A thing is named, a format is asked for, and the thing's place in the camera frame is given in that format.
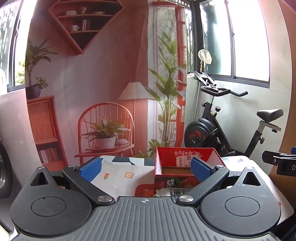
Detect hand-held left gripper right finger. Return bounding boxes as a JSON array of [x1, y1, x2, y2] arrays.
[[176, 156, 269, 207]]

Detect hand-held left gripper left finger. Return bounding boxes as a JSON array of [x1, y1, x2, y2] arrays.
[[23, 156, 115, 207]]

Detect red strawberry print box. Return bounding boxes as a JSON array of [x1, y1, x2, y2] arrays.
[[154, 147, 226, 197]]

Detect black exercise bike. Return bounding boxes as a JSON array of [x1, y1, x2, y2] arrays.
[[184, 71, 284, 160]]

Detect white printed packet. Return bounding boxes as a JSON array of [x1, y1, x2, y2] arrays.
[[154, 188, 172, 197]]

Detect brown wooden panel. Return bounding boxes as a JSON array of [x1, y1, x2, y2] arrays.
[[264, 0, 296, 176]]

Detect dark round object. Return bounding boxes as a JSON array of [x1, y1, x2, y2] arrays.
[[0, 139, 14, 200]]

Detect white cloth on pole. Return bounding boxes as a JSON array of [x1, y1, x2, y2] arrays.
[[194, 49, 213, 121]]

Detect dark framed window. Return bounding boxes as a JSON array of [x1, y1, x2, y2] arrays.
[[192, 0, 271, 90], [0, 0, 26, 93]]

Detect room scene wall poster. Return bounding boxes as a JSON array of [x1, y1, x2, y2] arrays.
[[24, 0, 188, 165]]

